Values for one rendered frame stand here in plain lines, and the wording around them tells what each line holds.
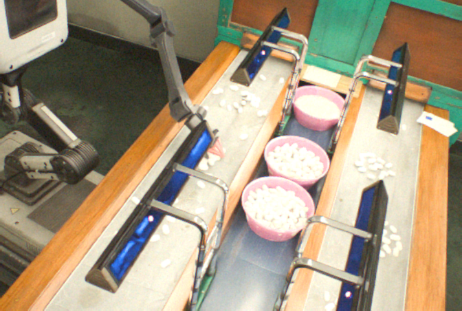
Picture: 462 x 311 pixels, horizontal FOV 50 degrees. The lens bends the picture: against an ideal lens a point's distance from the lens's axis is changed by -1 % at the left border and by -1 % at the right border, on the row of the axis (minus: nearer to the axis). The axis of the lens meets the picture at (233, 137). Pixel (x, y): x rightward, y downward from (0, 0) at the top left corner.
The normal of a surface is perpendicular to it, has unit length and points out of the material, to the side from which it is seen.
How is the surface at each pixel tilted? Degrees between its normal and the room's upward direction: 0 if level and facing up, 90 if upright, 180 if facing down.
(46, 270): 0
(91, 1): 90
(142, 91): 0
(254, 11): 90
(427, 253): 0
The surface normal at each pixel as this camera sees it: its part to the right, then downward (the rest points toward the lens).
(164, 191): 0.87, -0.14
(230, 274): 0.15, -0.77
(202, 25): -0.31, 0.57
